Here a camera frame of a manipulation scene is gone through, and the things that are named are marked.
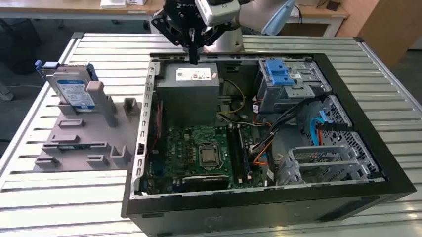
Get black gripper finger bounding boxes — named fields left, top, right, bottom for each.
left=151, top=11, right=195, bottom=65
left=194, top=22, right=231, bottom=65

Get hard disk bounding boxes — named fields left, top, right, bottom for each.
left=35, top=61, right=100, bottom=113

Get blue wire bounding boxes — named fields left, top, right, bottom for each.
left=309, top=110, right=331, bottom=147

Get black power wire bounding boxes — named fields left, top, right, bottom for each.
left=321, top=121, right=357, bottom=133

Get blue drive latch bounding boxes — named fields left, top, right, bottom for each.
left=265, top=59, right=295, bottom=86

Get grey power supply unit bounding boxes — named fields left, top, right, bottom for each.
left=155, top=61, right=221, bottom=127

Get wooden desk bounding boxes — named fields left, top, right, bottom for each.
left=0, top=0, right=153, bottom=22
left=149, top=0, right=352, bottom=38

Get silver drive cage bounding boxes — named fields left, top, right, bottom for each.
left=257, top=59, right=333, bottom=115

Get green motherboard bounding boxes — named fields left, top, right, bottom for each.
left=147, top=124, right=266, bottom=194

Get black waste bin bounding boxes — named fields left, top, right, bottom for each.
left=0, top=18, right=44, bottom=76

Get black RAM slot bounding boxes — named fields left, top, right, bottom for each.
left=227, top=125, right=242, bottom=183

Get grey parts rack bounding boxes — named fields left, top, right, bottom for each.
left=32, top=82, right=143, bottom=176

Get silver CPU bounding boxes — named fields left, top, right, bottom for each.
left=199, top=148, right=221, bottom=165

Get RAM stick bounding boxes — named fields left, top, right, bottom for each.
left=56, top=145, right=92, bottom=151
left=238, top=126, right=254, bottom=182

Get wooden cabinet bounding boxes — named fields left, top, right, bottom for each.
left=335, top=0, right=422, bottom=71

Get CPU socket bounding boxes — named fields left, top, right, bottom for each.
left=195, top=141, right=226, bottom=173

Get grey desk foot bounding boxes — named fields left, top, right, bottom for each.
left=0, top=80, right=16, bottom=102

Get black graphics card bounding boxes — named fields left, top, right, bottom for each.
left=181, top=173, right=231, bottom=193

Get black PC case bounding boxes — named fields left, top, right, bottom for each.
left=120, top=51, right=418, bottom=237

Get silver box wrist camera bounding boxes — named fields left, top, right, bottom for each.
left=194, top=0, right=242, bottom=27

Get yellow wire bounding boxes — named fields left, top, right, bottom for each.
left=217, top=78, right=247, bottom=116

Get red wire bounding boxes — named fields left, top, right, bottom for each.
left=147, top=100, right=165, bottom=155

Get black wire bundle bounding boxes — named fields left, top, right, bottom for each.
left=254, top=96, right=327, bottom=155

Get orange wire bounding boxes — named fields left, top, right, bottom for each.
left=253, top=151, right=269, bottom=166

